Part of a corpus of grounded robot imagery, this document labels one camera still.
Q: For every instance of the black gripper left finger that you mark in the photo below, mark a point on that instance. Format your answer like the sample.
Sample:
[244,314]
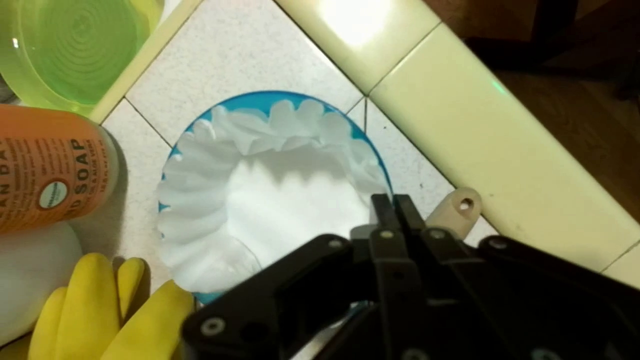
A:
[301,292]

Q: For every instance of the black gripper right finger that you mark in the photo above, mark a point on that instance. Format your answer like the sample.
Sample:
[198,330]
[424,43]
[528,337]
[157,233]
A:
[506,301]

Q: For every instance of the white coffee filter stack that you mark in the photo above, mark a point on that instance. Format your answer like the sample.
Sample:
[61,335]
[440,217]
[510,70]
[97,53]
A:
[280,206]

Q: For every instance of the blue bowl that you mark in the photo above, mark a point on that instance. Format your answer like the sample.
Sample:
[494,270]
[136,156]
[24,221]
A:
[266,101]

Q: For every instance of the green translucent plastic bowl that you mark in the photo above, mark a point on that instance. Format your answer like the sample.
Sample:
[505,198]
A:
[80,46]

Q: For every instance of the yellow banana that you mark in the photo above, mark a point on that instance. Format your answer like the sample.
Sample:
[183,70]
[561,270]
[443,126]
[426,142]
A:
[93,313]

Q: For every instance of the white soap dispenser bottle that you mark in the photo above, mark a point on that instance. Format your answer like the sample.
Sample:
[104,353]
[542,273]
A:
[30,273]

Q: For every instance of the orange soap bottle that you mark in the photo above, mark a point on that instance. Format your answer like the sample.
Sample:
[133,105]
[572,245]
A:
[53,166]

